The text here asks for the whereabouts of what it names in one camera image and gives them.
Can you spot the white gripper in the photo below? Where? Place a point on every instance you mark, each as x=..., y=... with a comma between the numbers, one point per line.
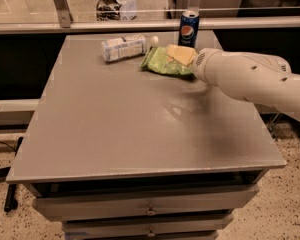
x=203, y=66

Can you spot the green jalapeno chip bag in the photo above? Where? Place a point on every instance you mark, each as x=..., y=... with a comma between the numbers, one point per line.
x=157, y=60

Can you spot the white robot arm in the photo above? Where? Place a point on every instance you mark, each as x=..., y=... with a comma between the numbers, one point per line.
x=251, y=77

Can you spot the clear plastic water bottle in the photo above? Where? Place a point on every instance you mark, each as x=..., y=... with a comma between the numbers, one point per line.
x=127, y=46

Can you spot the black white patterned bag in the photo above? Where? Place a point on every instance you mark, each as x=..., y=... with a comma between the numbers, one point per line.
x=116, y=10

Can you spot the blue Pepsi can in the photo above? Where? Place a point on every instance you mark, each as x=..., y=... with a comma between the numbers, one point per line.
x=189, y=24

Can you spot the grey top drawer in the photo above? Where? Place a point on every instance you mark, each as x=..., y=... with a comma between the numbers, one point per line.
x=74, y=208

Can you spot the grey drawer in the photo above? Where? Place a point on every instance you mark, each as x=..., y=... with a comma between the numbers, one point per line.
x=74, y=208
x=144, y=226

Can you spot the metal top drawer knob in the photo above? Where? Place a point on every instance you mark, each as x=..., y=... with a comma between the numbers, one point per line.
x=150, y=211

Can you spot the metal drawer knob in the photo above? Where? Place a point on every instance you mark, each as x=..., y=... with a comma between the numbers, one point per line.
x=151, y=234
x=150, y=211

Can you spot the black floor stand leg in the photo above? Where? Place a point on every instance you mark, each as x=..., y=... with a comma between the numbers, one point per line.
x=10, y=202

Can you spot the metal window frame rail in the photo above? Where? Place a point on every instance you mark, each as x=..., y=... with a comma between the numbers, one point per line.
x=151, y=26

